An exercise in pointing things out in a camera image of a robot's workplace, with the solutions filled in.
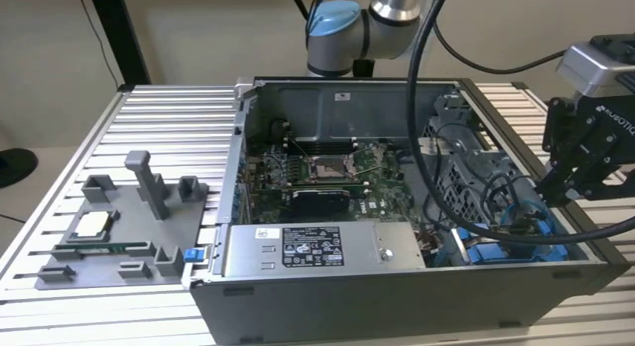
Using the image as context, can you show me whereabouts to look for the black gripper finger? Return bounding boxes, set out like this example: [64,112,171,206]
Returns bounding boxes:
[535,95,596,208]
[570,135,626,202]

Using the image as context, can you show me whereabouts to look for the black upright post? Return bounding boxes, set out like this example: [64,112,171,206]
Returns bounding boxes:
[88,0,153,87]

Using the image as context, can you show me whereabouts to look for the metal disk bay cage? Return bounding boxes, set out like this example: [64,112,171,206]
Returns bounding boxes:
[420,94,590,267]

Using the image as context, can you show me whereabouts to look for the black round stand base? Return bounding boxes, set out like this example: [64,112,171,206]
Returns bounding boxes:
[0,147,40,188]

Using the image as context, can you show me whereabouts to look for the silver power supply unit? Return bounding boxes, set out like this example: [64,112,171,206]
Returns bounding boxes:
[217,222,428,280]

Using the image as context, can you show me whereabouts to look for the CPU socket locking lever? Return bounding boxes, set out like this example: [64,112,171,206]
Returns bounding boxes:
[351,143,385,156]

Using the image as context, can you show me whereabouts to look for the green RAM stick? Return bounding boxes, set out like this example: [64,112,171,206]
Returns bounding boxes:
[56,241,149,254]

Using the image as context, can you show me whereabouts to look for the CPU socket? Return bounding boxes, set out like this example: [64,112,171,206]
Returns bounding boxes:
[304,152,361,183]

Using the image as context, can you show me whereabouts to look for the thick black cable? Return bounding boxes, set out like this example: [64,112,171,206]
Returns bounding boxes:
[405,0,635,246]

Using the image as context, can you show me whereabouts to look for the blue disk wire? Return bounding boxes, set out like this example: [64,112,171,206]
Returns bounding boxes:
[497,199,544,235]

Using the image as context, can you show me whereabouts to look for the thin black camera cable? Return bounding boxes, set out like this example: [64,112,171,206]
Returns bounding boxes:
[435,22,570,74]

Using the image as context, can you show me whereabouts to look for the blue carrier in bay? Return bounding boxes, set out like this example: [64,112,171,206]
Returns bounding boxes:
[468,247,507,265]

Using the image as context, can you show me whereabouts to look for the green motherboard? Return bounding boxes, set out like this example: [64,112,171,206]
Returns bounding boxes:
[245,137,423,228]

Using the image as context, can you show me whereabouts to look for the grey parts rack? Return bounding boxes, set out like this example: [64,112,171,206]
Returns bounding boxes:
[33,150,219,291]

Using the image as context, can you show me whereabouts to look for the silver metal block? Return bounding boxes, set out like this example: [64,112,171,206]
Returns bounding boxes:
[416,136,452,165]

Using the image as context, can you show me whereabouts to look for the black disk wire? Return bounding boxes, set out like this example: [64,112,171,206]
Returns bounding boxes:
[475,173,540,228]

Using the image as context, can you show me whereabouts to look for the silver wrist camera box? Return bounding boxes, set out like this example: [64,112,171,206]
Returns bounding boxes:
[555,42,635,98]

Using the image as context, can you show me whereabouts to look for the silver CPU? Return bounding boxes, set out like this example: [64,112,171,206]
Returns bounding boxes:
[73,214,113,239]

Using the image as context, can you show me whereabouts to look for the open dark grey PC case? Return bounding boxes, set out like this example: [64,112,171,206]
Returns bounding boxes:
[180,76,631,346]

